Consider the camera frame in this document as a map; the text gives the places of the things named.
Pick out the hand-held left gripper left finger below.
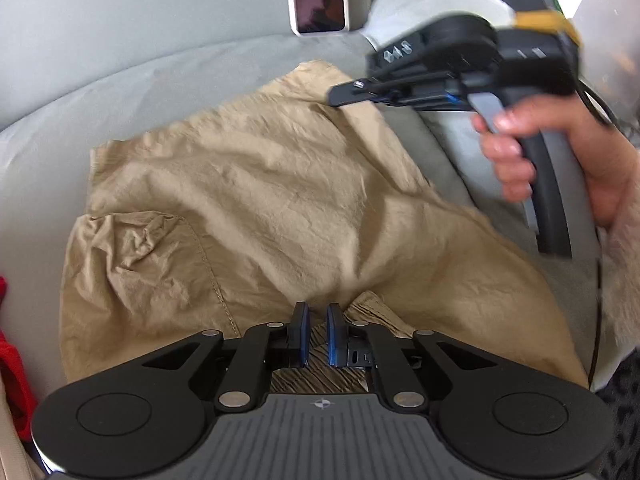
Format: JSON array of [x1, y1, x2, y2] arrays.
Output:
[[127, 301, 312, 413]]

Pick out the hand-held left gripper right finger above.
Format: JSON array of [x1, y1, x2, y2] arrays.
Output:
[[326, 302, 501, 413]]

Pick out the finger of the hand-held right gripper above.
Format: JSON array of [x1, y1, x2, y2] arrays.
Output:
[[327, 71, 473, 113]]

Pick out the tan pants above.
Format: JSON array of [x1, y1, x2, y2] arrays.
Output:
[[59, 60, 590, 396]]

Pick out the person's right forearm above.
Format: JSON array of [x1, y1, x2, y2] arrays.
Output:
[[597, 194, 640, 363]]

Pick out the person's right hand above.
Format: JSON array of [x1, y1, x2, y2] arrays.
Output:
[[472, 95, 640, 229]]

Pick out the grey cushion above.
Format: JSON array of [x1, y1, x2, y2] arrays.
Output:
[[360, 0, 517, 61]]

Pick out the grey sofa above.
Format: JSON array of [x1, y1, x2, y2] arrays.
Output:
[[0, 0, 640, 396]]

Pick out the red cloth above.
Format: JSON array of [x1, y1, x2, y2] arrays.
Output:
[[0, 276, 39, 442]]

